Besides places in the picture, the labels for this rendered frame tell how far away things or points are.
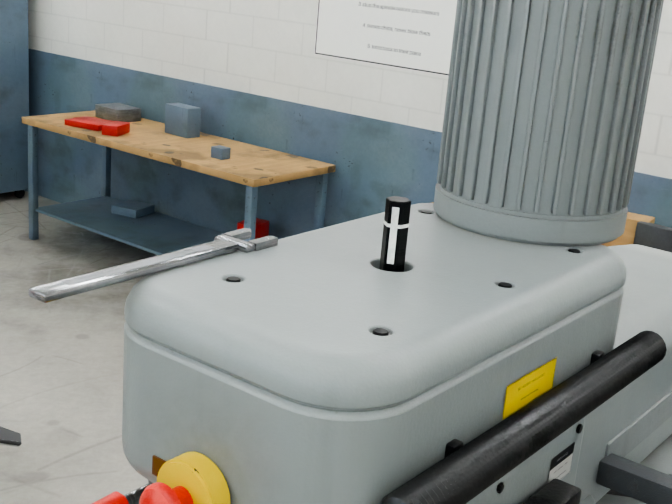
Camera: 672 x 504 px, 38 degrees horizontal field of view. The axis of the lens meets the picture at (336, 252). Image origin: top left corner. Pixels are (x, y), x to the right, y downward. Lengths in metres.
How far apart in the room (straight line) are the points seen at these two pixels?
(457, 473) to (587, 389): 0.21
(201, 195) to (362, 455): 6.47
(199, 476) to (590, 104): 0.49
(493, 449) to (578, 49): 0.39
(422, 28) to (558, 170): 4.89
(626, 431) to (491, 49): 0.48
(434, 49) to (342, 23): 0.68
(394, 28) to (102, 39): 2.67
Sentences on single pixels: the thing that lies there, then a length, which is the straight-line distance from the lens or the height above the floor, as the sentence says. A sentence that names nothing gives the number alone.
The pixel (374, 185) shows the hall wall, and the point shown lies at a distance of 6.08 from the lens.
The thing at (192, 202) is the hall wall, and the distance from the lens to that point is 7.18.
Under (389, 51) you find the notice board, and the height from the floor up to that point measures 1.61.
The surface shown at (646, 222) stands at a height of 1.07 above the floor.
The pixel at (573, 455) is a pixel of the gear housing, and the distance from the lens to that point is 1.03.
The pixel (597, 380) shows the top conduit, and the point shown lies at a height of 1.80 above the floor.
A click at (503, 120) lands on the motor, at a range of 0.95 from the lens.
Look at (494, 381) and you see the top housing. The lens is 0.78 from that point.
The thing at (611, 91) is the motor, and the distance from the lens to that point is 0.97.
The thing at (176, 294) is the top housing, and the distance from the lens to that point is 0.75.
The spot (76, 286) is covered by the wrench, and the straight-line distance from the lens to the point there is 0.74.
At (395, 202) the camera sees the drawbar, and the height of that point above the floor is 1.95.
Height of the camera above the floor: 2.14
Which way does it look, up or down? 17 degrees down
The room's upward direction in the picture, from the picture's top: 5 degrees clockwise
